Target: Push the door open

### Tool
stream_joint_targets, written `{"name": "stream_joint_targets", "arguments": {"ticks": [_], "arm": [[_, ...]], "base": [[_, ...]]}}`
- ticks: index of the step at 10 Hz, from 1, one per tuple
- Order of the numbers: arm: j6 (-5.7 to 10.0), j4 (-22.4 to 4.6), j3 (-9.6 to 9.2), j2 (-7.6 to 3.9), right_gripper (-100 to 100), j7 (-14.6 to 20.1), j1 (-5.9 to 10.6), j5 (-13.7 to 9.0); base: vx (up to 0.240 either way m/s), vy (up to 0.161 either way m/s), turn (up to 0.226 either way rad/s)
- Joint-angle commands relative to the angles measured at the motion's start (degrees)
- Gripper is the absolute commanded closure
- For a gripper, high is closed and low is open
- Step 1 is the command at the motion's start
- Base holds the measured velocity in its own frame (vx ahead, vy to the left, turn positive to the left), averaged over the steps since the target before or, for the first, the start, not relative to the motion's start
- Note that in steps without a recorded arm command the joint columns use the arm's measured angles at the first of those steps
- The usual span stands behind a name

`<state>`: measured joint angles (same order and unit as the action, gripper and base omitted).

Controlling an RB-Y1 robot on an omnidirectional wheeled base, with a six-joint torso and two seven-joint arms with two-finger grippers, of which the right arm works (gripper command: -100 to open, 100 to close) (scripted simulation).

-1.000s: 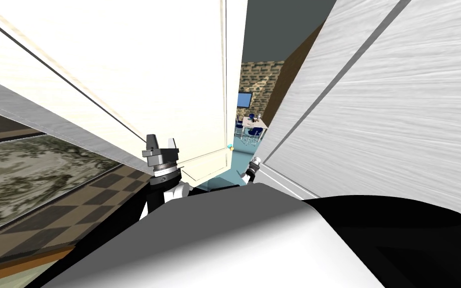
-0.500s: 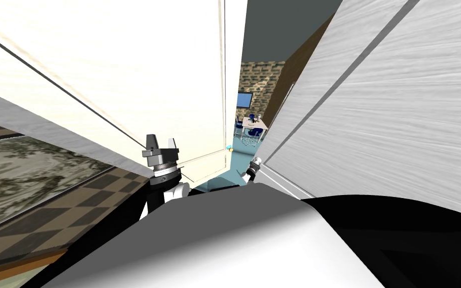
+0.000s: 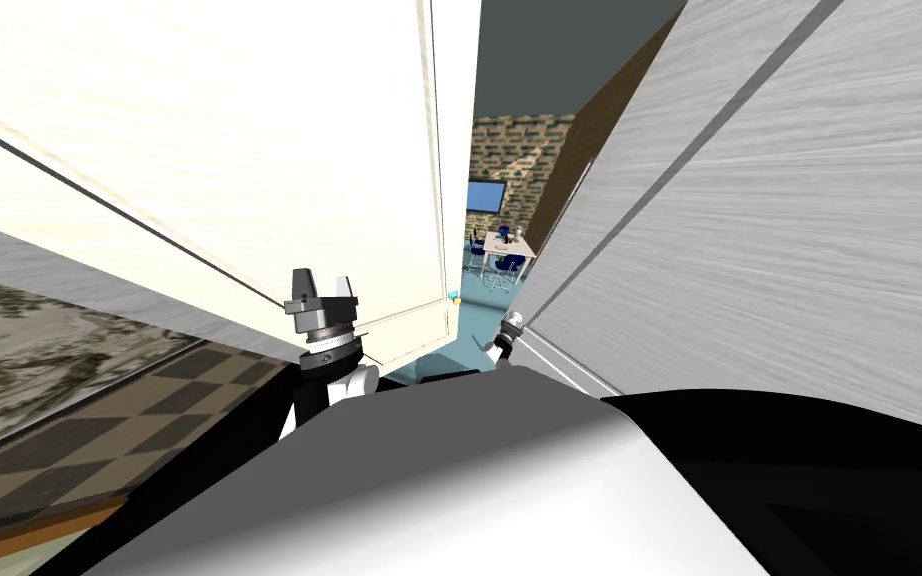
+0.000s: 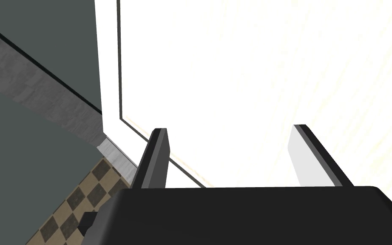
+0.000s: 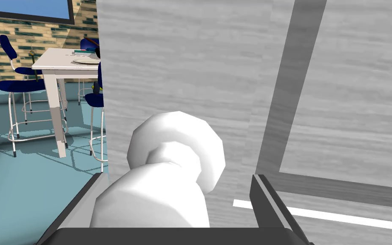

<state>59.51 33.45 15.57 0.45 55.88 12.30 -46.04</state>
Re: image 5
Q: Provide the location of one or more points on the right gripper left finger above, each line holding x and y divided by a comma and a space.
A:
80, 209

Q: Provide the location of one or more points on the white table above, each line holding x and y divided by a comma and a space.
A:
60, 61

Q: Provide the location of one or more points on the grey door leaf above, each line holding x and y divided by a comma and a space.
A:
189, 61

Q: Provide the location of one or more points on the dark framed window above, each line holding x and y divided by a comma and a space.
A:
22, 7

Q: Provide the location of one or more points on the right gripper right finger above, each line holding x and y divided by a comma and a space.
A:
265, 207

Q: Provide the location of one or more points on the white door knob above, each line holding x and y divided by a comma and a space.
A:
168, 170

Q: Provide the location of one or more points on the blue chair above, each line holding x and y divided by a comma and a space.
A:
19, 85
87, 43
8, 46
94, 99

